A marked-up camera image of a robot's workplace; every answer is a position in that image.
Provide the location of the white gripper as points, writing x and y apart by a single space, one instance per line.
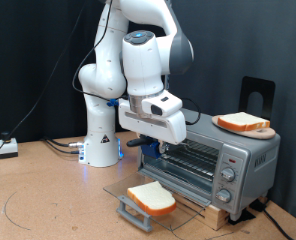
168 126

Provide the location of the white bread slice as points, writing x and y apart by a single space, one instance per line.
241 120
151 198

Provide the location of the silver oven timer knob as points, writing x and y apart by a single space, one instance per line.
224 195

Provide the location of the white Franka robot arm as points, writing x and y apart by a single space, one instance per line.
98 126

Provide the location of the silver oven temperature knob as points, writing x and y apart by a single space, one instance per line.
228 174

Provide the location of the silver toaster oven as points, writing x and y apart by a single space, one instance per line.
254 173

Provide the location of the wooden crate base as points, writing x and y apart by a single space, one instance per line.
218 220

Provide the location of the small round wooden board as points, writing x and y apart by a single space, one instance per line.
261 134

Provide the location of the black metal bookend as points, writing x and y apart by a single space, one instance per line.
258 85

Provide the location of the emergency stop button box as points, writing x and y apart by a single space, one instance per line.
7 148

